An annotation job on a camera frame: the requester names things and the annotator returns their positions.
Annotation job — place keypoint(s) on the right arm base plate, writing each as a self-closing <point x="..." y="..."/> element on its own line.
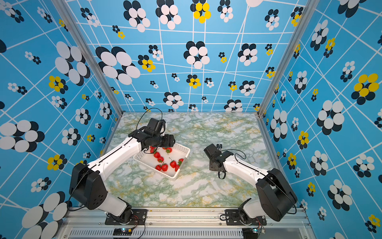
<point x="236" y="217"/>

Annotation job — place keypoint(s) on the small green circuit board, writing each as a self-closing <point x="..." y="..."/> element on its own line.
<point x="122" y="232"/>

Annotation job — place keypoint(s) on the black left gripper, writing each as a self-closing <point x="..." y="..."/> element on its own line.
<point x="169" y="141"/>

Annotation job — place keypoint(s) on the aluminium corner post left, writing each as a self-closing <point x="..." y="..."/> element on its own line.
<point x="64" y="11"/>

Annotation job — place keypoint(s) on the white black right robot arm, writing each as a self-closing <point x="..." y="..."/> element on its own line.
<point x="275" y="195"/>

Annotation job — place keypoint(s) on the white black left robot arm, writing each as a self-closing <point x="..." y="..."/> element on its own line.
<point x="87" y="180"/>

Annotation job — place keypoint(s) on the aluminium corner post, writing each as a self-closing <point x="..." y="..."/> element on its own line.
<point x="294" y="41"/>
<point x="64" y="11"/>

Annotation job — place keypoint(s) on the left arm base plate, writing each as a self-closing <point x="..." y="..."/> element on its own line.
<point x="131" y="217"/>

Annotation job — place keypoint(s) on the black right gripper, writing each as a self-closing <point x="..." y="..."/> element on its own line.
<point x="211" y="166"/>

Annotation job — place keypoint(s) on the white perforated plastic basket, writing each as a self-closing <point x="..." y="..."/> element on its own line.
<point x="166" y="161"/>

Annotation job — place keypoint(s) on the aluminium front rail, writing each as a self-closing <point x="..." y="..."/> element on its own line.
<point x="184" y="223"/>

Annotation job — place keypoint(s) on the aluminium corner post right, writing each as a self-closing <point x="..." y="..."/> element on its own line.
<point x="294" y="41"/>

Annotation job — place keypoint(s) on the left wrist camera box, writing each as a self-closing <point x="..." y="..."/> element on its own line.
<point x="156" y="126"/>

